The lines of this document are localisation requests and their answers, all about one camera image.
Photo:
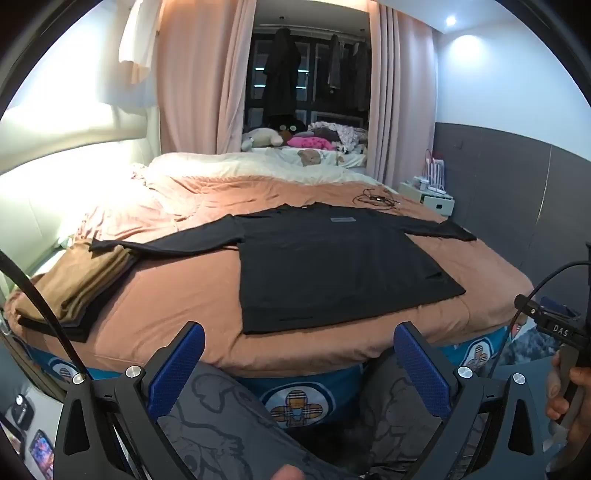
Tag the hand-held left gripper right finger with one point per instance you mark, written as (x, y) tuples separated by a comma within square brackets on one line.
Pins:
[(425, 374)]

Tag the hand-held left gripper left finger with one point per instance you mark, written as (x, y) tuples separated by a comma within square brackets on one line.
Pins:
[(178, 369)]

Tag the black t-shirt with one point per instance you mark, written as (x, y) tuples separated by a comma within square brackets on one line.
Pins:
[(341, 267)]

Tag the person's right hand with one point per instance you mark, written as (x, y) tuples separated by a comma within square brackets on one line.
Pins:
[(581, 401)]

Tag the person's left hand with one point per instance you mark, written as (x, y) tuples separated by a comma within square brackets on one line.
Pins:
[(288, 473)]

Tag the orange duvet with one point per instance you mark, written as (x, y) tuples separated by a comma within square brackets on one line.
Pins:
[(184, 300)]

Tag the grey printed pants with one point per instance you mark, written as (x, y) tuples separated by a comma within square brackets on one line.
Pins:
[(231, 424)]

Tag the teal printed bed sheet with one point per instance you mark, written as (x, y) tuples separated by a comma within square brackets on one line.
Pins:
[(323, 387)]

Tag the folded black garment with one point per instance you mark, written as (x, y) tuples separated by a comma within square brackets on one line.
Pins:
[(78, 331)]

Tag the folded brown garment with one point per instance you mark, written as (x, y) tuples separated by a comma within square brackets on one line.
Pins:
[(78, 281)]

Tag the smartphone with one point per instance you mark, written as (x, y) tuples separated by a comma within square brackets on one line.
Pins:
[(41, 450)]

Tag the white nightstand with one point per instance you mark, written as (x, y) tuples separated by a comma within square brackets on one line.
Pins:
[(436, 203)]

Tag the striped gift bag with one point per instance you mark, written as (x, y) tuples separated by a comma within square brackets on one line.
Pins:
[(436, 173)]

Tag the cream quilt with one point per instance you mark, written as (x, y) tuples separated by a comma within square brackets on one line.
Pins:
[(221, 164)]

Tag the white bear print bedding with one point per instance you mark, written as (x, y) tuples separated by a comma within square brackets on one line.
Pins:
[(346, 159)]

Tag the white padded headboard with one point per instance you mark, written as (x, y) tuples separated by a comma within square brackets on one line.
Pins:
[(69, 161)]

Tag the beige plush toy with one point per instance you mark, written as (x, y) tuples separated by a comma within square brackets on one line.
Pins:
[(261, 137)]

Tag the floral cloth pile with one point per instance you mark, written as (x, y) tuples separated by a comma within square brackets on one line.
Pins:
[(348, 136)]

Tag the pink cloth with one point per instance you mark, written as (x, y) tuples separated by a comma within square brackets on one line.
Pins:
[(307, 141)]

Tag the black plush toy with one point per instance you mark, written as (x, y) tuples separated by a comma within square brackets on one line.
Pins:
[(292, 127)]

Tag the pink curtain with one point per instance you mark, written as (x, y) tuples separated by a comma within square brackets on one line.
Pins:
[(198, 78), (401, 92)]

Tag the dark hanging jacket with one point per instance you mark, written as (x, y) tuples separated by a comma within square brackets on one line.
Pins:
[(360, 78)]

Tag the black hanging coat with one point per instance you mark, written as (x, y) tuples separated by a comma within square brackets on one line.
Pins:
[(281, 78)]

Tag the grey hanging garment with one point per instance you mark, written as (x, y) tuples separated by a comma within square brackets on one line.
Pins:
[(335, 64)]

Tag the ceiling spotlight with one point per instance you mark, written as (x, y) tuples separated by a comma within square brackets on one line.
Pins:
[(450, 21)]

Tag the white hanging garment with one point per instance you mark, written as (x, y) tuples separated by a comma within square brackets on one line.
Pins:
[(138, 41)]

